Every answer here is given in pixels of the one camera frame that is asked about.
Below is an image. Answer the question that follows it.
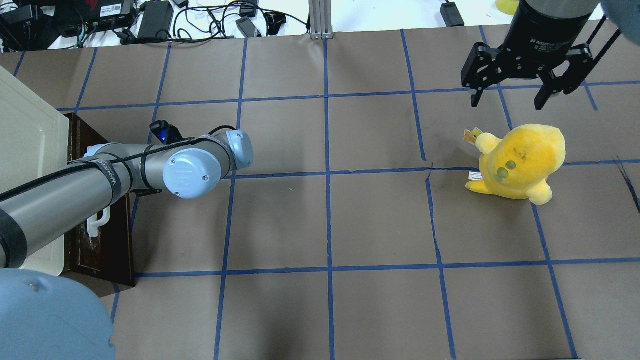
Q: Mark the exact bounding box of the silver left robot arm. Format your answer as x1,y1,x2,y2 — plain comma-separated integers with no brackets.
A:
0,126,255,360

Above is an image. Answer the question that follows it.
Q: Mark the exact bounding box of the aluminium frame post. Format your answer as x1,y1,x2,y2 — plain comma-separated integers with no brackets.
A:
308,0,334,40

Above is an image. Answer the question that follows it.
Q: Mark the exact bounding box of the yellow plush toy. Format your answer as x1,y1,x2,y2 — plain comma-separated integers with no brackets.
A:
463,124,566,206

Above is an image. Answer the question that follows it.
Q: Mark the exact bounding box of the cream plastic storage box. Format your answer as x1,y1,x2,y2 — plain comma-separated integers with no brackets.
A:
0,67,70,276

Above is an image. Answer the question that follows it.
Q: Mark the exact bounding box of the dark wooden drawer cabinet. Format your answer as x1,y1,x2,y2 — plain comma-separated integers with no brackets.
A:
62,113,137,288

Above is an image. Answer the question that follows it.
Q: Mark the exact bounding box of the white drawer handle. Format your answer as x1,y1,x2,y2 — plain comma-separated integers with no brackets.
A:
84,144,111,239

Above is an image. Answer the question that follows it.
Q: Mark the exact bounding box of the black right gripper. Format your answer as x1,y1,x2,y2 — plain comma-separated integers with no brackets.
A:
461,0,598,111

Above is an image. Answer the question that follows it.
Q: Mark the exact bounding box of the black power adapter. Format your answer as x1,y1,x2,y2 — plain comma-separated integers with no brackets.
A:
136,0,174,41

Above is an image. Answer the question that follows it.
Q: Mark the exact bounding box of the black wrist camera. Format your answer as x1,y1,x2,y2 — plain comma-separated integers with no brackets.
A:
150,120,185,145

